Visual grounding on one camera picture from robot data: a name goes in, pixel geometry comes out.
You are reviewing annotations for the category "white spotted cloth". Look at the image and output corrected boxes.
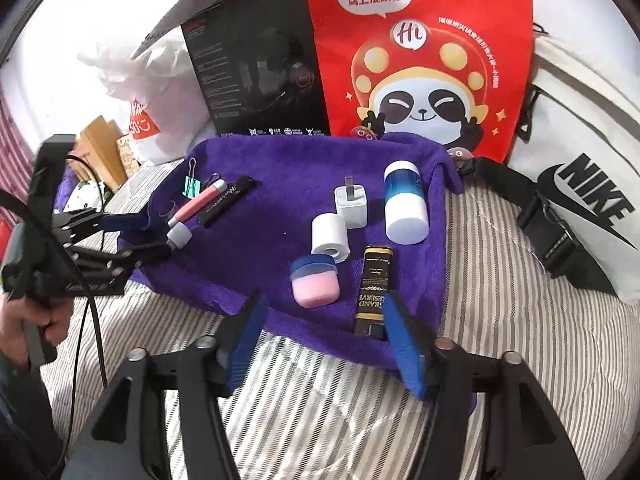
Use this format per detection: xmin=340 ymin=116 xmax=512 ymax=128
xmin=65 ymin=180 xmax=108 ymax=213

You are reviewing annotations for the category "green binder clip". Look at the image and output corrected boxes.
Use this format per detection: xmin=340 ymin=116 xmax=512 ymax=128
xmin=182 ymin=157 xmax=203 ymax=200

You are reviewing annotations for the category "black rectangular bar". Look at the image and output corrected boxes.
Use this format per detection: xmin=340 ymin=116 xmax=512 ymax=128
xmin=196 ymin=176 xmax=257 ymax=228

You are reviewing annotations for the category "black cardboard box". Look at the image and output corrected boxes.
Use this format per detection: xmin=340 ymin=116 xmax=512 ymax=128
xmin=181 ymin=0 xmax=331 ymax=138

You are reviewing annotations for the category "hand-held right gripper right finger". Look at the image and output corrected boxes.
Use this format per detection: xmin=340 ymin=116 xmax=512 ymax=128
xmin=382 ymin=290 xmax=571 ymax=480

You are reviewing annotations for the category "dark brown slim box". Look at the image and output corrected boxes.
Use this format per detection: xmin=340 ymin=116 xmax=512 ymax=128
xmin=353 ymin=246 xmax=394 ymax=341

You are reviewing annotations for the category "small white bottle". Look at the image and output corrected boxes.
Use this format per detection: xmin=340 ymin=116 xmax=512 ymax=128
xmin=311 ymin=212 xmax=349 ymax=264

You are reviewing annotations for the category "person's left hand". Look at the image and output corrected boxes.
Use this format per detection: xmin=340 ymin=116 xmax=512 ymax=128
xmin=0 ymin=296 xmax=71 ymax=352

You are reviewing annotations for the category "wooden furniture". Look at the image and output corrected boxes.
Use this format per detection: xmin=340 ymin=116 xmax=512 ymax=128
xmin=75 ymin=116 xmax=131 ymax=193

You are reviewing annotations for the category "white waist bag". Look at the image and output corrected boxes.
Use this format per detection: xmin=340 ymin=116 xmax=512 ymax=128
xmin=457 ymin=22 xmax=640 ymax=306

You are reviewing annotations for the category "pink and grey tube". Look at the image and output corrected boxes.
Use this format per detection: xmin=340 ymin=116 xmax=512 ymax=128
xmin=167 ymin=178 xmax=227 ymax=228

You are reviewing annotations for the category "white charger plug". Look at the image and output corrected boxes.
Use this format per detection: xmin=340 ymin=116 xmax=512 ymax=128
xmin=334 ymin=176 xmax=369 ymax=230

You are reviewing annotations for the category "purple towel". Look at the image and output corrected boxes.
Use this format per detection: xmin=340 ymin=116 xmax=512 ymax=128
xmin=117 ymin=131 xmax=478 ymax=411

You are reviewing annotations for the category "dark purple cloth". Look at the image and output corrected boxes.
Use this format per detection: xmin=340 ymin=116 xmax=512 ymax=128
xmin=55 ymin=165 xmax=77 ymax=211

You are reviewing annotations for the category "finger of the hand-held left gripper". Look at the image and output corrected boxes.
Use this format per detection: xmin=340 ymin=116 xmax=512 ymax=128
xmin=70 ymin=239 xmax=173 ymax=268
xmin=52 ymin=211 xmax=156 ymax=241

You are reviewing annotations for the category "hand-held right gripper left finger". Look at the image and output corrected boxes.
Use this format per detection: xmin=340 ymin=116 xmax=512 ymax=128
xmin=75 ymin=289 xmax=271 ymax=480

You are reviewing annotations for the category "grey striped quilt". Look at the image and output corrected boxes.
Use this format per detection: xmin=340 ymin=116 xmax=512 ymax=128
xmin=40 ymin=160 xmax=640 ymax=480

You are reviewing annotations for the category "red paper bag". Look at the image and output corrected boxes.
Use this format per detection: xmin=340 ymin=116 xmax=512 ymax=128
xmin=299 ymin=0 xmax=533 ymax=163

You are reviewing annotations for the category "red striped cloth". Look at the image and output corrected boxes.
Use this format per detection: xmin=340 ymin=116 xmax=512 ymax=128
xmin=0 ymin=80 xmax=38 ymax=231

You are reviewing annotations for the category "black cable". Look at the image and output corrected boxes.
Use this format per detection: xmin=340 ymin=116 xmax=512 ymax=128
xmin=0 ymin=187 xmax=111 ymax=391
xmin=62 ymin=155 xmax=108 ymax=211

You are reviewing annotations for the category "blue and white bottle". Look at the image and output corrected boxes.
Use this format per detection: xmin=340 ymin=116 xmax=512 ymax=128
xmin=383 ymin=160 xmax=431 ymax=243

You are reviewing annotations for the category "person's left forearm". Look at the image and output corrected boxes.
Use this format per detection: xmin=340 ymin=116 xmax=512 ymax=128
xmin=0 ymin=350 xmax=66 ymax=480

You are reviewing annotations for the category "pink jar with blue lid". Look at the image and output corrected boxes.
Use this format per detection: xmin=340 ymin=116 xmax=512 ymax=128
xmin=289 ymin=254 xmax=341 ymax=308

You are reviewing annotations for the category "white plastic shopping bag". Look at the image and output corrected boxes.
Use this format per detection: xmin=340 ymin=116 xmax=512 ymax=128
xmin=77 ymin=25 xmax=221 ymax=166

